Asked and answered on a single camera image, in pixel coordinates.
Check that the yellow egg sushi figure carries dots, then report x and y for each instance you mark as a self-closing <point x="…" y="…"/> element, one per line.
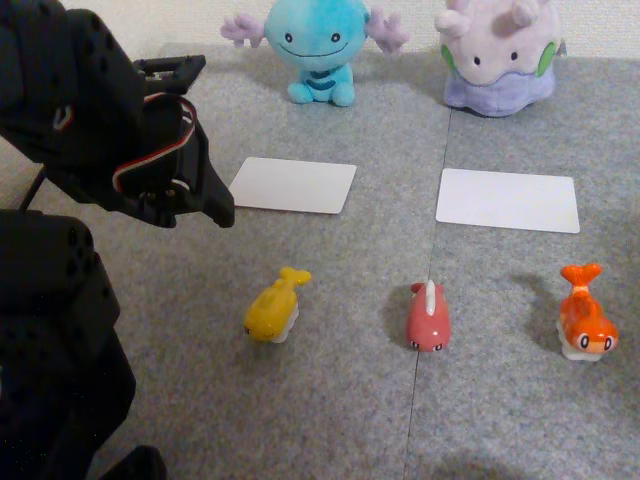
<point x="270" y="310"/>

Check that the orange shrimp sushi figure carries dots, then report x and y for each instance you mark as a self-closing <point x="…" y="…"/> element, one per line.
<point x="585" y="320"/>

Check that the blue Wooper plush toy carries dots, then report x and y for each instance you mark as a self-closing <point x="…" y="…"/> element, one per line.
<point x="315" y="40"/>

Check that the pink sushi figure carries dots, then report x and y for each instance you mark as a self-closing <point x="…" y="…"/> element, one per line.
<point x="427" y="325"/>

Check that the purple Goomy plush toy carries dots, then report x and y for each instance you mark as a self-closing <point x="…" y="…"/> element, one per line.
<point x="500" y="60"/>

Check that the white rectangular card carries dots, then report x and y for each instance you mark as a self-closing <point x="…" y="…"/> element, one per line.
<point x="295" y="185"/>
<point x="507" y="200"/>

